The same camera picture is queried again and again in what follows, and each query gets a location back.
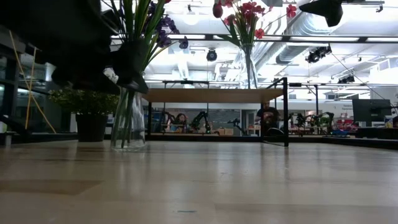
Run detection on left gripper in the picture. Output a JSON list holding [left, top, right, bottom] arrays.
[[50, 39, 150, 96]]

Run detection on purple artificial flower bunch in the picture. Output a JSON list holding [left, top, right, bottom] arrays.
[[101, 0, 190, 149]]

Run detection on clear glass vase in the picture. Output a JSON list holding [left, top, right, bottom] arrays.
[[238, 43, 259, 90], [109, 73, 147, 152]]

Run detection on blue artificial flower bunch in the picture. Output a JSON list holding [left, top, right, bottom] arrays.
[[112, 0, 156, 149]]

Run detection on maroon tulip green stem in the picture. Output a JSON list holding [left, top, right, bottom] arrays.
[[212, 2, 249, 47]]

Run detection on wooden shelf black metal legs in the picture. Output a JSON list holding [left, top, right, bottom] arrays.
[[141, 77, 290, 147]]

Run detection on long ceiling light strip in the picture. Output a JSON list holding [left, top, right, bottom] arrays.
[[167, 32, 398, 44]]

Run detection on black track light cluster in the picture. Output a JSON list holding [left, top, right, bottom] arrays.
[[305, 45, 333, 64]]

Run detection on green potted plant black pot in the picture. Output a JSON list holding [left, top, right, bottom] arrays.
[[49, 88, 121, 143]]

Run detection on person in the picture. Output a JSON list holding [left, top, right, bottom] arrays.
[[174, 112, 190, 134], [255, 101, 281, 135]]

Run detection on black computer monitor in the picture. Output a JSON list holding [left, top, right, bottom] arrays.
[[352, 98, 392, 123]]

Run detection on silver ceiling air duct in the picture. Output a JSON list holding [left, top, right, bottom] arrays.
[[254, 0, 335, 74]]

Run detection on yellow cable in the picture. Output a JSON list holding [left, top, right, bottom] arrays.
[[8, 29, 57, 134]]

